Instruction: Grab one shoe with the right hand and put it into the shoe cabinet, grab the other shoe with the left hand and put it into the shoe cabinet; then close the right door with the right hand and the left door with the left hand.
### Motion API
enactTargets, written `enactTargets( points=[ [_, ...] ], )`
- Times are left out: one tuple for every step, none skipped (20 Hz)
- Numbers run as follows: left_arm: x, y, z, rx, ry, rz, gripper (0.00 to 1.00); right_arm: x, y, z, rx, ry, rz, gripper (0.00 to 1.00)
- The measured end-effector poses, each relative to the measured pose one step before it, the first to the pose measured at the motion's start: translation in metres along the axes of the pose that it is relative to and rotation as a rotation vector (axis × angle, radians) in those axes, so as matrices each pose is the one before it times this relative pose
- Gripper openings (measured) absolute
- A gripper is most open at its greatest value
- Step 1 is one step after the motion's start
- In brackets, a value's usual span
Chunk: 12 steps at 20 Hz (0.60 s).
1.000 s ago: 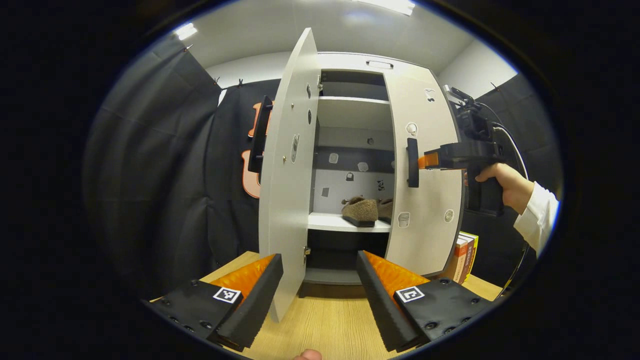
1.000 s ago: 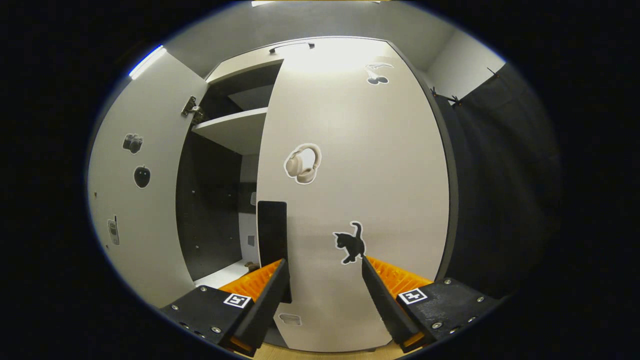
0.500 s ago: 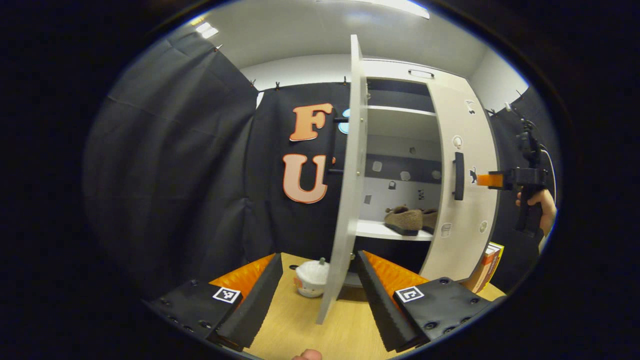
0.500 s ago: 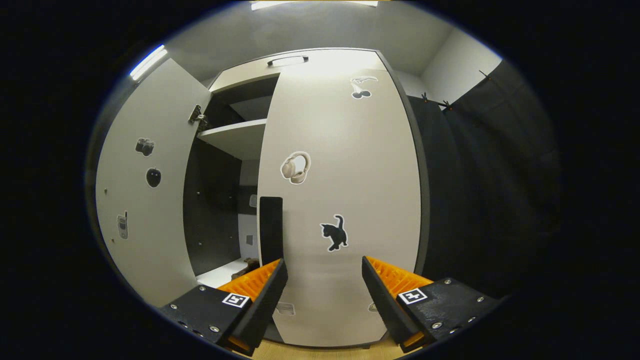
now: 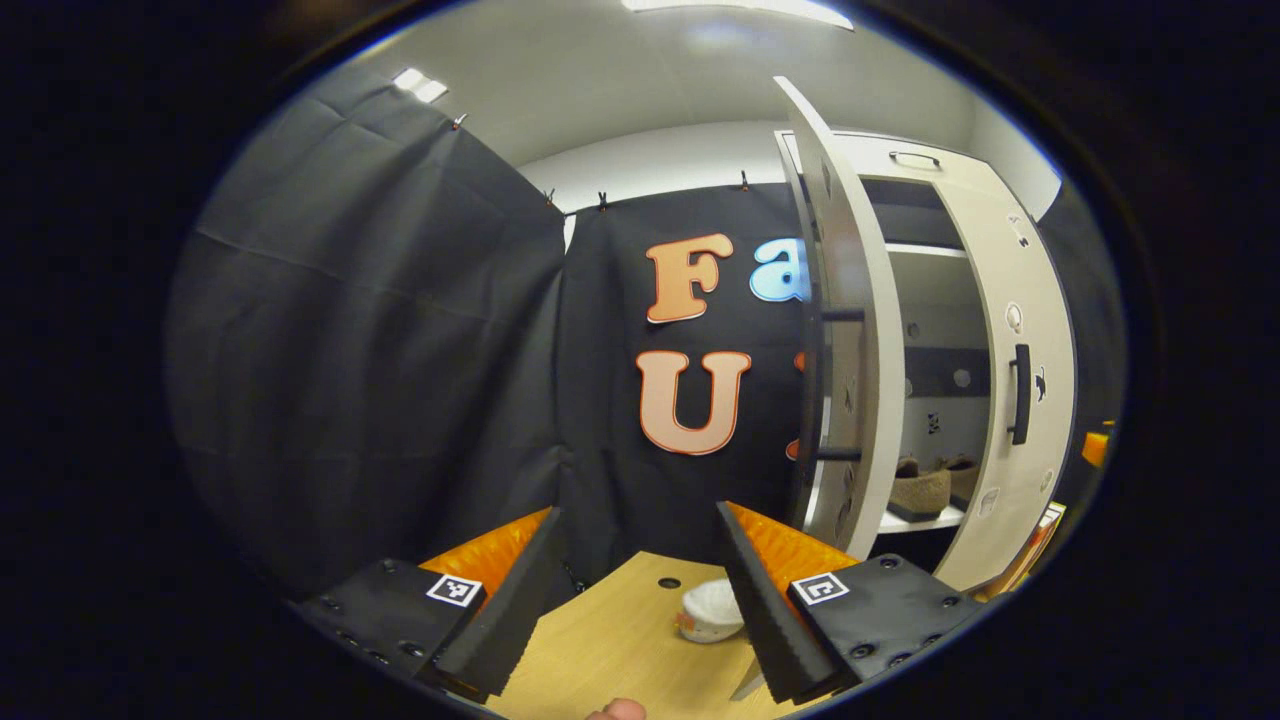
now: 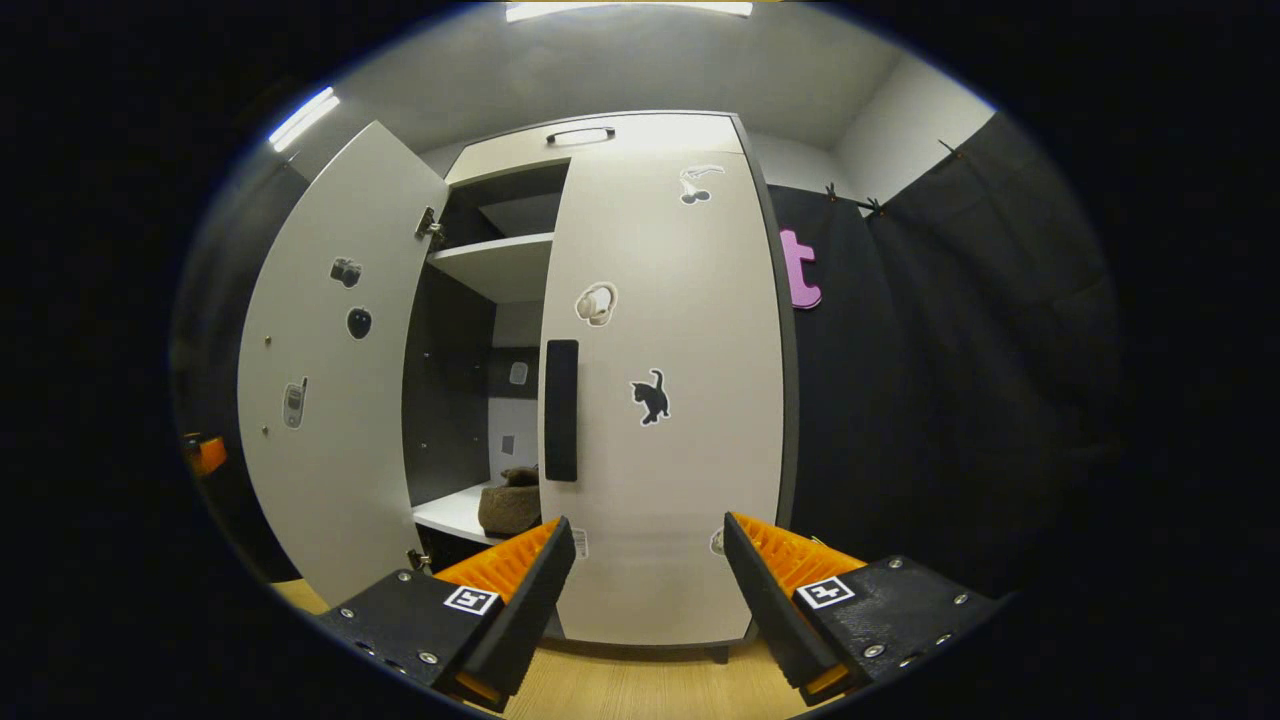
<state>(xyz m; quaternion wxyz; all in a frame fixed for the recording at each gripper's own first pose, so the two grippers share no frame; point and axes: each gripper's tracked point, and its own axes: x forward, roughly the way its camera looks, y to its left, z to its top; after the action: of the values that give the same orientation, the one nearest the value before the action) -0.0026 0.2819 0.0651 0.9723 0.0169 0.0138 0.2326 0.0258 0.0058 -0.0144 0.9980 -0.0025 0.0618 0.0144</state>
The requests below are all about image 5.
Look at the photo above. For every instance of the brown fuzzy shoe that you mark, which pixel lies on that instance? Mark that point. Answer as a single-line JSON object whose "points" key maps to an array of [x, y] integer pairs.
{"points": [[918, 490], [965, 478]]}

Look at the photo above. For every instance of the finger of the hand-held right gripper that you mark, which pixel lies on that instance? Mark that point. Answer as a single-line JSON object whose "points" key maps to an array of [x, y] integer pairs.
{"points": [[1098, 447]]}

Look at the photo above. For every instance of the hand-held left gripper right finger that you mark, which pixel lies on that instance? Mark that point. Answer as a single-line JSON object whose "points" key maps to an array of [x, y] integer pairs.
{"points": [[765, 620]]}

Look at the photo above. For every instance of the white shoe cabinet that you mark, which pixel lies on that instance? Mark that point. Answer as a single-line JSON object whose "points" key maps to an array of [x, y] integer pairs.
{"points": [[935, 340]]}

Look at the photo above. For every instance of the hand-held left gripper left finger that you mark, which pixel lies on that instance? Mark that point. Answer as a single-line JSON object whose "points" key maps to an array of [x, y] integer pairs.
{"points": [[505, 620]]}

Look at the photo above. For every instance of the pale blue plush toy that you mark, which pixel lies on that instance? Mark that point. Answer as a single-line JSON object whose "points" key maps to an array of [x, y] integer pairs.
{"points": [[712, 610]]}

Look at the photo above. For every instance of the white cabinet drawer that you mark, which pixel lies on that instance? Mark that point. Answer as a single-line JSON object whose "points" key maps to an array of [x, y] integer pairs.
{"points": [[920, 158]]}

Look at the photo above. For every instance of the white shoe cabinet door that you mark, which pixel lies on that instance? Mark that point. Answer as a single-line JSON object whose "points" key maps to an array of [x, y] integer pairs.
{"points": [[1025, 300], [860, 330]]}

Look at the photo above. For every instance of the long ceiling light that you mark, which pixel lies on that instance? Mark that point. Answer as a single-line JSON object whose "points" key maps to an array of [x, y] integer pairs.
{"points": [[740, 8]]}

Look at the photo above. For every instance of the black backdrop cloth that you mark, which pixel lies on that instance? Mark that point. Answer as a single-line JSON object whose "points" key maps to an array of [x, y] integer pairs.
{"points": [[1095, 320], [620, 400], [380, 330]]}

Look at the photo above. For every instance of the small ceiling light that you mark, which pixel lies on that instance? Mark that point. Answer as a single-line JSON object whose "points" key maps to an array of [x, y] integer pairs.
{"points": [[420, 84]]}

